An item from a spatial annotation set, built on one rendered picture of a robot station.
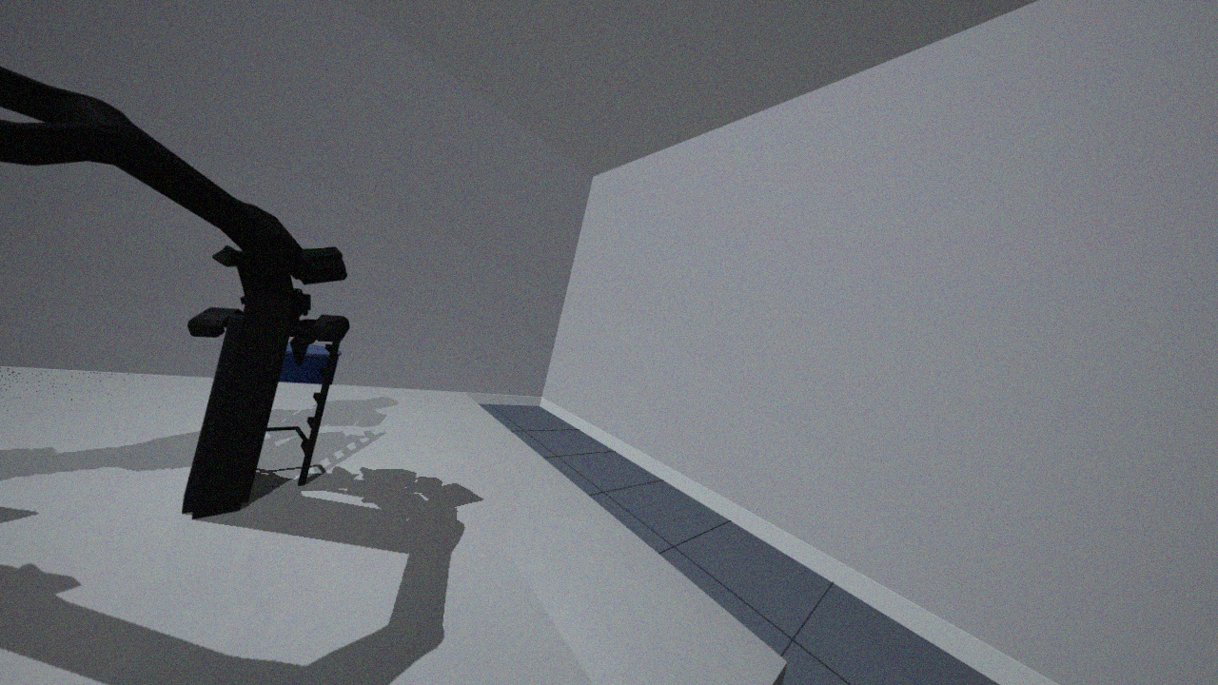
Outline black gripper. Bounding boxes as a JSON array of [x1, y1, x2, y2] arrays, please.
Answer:
[[188, 288, 350, 366]]

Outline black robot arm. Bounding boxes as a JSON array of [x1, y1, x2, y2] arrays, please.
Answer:
[[0, 67, 347, 294]]

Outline black cord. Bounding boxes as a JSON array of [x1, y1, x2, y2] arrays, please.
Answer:
[[266, 427, 308, 442]]

